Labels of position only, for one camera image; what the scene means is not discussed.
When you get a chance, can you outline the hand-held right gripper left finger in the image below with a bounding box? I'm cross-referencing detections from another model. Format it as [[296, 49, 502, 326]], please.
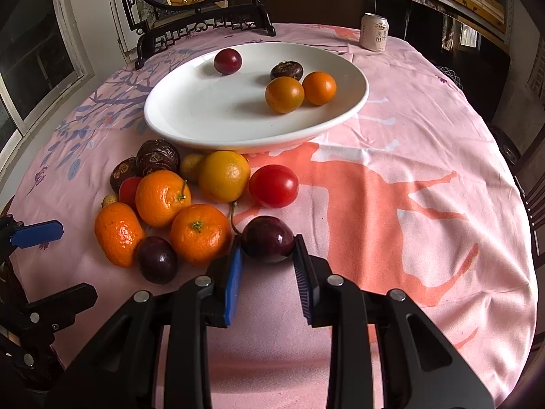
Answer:
[[45, 235, 245, 409]]

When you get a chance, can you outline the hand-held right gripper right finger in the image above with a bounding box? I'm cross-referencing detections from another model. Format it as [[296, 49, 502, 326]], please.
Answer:
[[293, 234, 497, 409]]

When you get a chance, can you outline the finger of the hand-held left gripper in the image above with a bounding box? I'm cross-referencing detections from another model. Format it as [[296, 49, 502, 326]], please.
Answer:
[[23, 283, 98, 329], [0, 217, 64, 250]]

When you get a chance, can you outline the dark purple plum with stem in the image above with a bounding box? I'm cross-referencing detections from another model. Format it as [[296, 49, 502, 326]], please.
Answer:
[[229, 201, 296, 264]]

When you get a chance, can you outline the orange mandarin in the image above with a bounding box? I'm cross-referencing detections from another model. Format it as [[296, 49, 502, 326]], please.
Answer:
[[169, 204, 233, 267], [94, 202, 146, 269]]

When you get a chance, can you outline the small red tomato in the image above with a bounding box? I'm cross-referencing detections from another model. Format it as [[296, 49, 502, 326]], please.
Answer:
[[118, 176, 143, 211]]

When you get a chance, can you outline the dark brown round fruit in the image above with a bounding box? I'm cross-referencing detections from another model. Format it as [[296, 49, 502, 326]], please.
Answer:
[[270, 62, 304, 82], [110, 157, 139, 194], [135, 139, 181, 177]]

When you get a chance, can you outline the yellow orange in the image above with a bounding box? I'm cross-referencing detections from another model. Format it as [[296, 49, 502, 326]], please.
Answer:
[[198, 150, 251, 203]]

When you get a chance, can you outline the mandarin with green stem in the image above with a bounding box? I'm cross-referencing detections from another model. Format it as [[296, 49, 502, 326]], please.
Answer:
[[135, 170, 192, 228]]

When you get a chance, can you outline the white oval plate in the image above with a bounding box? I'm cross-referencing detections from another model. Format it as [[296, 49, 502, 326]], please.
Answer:
[[143, 43, 369, 153]]

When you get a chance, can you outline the pink printed tablecloth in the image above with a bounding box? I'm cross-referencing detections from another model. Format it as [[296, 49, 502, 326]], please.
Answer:
[[9, 23, 538, 409]]

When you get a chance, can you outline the white framed window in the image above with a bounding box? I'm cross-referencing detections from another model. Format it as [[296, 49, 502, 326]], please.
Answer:
[[0, 0, 96, 150]]

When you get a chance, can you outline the dark orange round orange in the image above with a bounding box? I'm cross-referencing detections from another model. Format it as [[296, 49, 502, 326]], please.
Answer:
[[265, 77, 306, 114]]

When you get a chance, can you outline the bright orange round orange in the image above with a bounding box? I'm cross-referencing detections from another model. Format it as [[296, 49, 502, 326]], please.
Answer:
[[302, 71, 337, 106]]

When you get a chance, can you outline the dark red plum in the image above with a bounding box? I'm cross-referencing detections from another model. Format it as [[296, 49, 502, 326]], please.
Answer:
[[213, 48, 243, 75]]

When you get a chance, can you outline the white leaning board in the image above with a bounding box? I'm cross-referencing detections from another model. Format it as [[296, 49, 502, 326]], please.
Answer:
[[106, 0, 141, 62]]

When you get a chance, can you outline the dark wooden slatted chair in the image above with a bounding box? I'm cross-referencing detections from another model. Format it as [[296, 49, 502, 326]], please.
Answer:
[[513, 153, 545, 260]]

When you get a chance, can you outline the black round object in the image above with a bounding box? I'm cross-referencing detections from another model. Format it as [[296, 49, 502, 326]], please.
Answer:
[[487, 123, 522, 167]]

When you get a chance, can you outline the beige drink can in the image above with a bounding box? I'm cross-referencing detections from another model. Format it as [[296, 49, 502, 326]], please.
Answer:
[[360, 13, 389, 52]]

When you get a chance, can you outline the black cabinet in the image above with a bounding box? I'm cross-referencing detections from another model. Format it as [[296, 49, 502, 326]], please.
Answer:
[[375, 0, 512, 124]]

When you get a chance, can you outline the wire mesh cover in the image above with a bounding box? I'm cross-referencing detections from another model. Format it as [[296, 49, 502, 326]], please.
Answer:
[[434, 64, 463, 88]]

